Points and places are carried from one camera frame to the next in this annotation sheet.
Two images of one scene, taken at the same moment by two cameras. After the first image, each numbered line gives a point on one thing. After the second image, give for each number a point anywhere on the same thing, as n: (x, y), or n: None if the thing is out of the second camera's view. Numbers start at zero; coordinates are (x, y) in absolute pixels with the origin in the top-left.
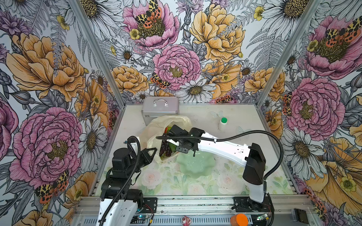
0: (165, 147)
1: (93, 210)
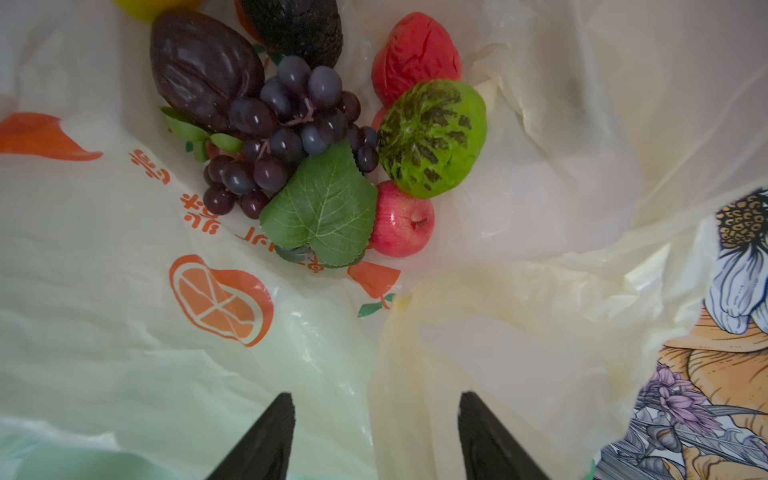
0: (299, 172)
1: None
